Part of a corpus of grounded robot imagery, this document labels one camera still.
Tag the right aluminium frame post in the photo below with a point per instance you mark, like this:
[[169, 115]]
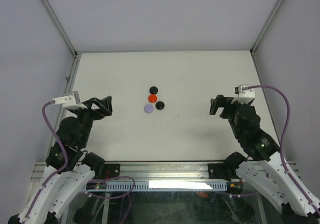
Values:
[[267, 24]]

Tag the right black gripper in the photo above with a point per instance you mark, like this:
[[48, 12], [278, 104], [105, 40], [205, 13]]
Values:
[[220, 101]]

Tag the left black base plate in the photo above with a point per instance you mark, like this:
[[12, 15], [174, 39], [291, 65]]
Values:
[[111, 170]]

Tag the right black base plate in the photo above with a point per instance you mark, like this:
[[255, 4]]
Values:
[[219, 171]]

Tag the left aluminium frame post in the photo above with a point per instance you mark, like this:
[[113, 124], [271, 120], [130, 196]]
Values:
[[58, 26]]

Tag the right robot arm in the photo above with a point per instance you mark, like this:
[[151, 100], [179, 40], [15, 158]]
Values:
[[280, 184]]

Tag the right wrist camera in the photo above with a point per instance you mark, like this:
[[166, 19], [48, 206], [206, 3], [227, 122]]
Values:
[[244, 94]]

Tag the aluminium mounting rail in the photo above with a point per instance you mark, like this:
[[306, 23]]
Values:
[[166, 170]]

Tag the orange charging case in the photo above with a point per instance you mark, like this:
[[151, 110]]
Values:
[[152, 98]]

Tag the purple charging case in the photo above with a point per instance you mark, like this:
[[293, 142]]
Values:
[[148, 108]]

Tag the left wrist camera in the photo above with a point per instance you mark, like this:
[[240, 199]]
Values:
[[70, 101]]

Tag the aluminium frame post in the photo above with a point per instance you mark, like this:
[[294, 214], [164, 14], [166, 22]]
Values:
[[58, 26], [267, 24]]

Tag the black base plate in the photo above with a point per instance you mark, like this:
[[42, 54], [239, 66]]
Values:
[[111, 170], [219, 171]]

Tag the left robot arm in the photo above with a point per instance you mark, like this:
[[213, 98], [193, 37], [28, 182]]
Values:
[[67, 168]]

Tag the black charging case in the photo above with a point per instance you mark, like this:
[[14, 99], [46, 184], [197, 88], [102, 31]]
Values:
[[160, 105], [153, 90]]

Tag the white slotted cable duct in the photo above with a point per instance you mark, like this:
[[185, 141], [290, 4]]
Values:
[[157, 186]]

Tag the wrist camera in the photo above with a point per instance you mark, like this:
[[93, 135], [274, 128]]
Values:
[[244, 94], [70, 101]]

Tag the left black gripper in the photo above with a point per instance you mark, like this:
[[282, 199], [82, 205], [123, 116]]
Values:
[[104, 104]]

